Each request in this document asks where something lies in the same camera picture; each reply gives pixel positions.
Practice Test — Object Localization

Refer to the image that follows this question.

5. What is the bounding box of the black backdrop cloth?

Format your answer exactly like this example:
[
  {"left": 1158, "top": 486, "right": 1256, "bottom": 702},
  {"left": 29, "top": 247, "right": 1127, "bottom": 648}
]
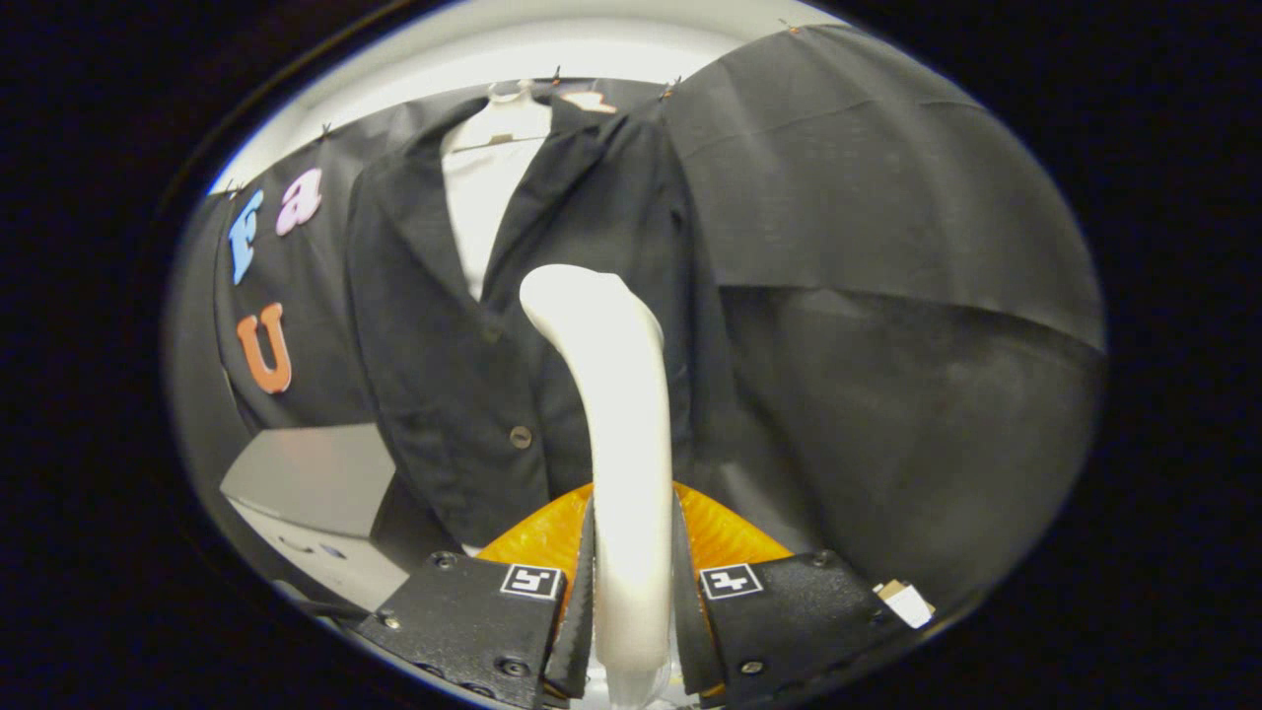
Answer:
[{"left": 163, "top": 22, "right": 1107, "bottom": 608}]

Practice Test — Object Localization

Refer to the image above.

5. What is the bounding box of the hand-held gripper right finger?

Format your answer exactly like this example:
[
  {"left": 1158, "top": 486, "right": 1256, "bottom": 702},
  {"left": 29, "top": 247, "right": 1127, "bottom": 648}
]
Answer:
[{"left": 673, "top": 483, "right": 906, "bottom": 708}]

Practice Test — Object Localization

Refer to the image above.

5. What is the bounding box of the white dress form mannequin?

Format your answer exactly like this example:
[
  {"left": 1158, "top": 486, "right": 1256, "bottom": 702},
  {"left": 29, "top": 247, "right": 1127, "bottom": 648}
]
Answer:
[{"left": 441, "top": 82, "right": 553, "bottom": 303}]

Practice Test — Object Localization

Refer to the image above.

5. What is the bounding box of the row of black cloth clips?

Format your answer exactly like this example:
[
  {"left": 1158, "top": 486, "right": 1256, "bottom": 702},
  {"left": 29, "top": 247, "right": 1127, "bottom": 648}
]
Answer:
[{"left": 225, "top": 18, "right": 802, "bottom": 196}]

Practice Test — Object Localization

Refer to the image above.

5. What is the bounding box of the black blazer jacket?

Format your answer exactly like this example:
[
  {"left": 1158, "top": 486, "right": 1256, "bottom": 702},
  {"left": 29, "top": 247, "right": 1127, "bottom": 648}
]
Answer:
[{"left": 345, "top": 94, "right": 821, "bottom": 553}]

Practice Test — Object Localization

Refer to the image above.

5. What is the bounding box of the small cardboard box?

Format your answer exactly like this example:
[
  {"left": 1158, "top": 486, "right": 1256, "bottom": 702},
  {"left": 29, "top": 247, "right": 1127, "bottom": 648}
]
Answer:
[{"left": 873, "top": 579, "right": 936, "bottom": 630}]

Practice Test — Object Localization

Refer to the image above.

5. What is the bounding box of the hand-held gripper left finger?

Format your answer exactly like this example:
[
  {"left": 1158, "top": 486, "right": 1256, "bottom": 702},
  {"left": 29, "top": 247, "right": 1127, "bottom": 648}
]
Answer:
[{"left": 355, "top": 483, "right": 598, "bottom": 710}]

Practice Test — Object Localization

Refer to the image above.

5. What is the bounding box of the white garment steamer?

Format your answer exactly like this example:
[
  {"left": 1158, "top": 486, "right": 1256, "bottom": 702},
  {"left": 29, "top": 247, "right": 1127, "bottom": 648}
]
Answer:
[{"left": 519, "top": 263, "right": 676, "bottom": 710}]

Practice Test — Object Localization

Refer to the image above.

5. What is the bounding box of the grey cabinet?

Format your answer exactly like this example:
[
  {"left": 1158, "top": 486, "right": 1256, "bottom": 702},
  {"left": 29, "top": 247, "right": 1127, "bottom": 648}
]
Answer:
[{"left": 219, "top": 424, "right": 464, "bottom": 612}]

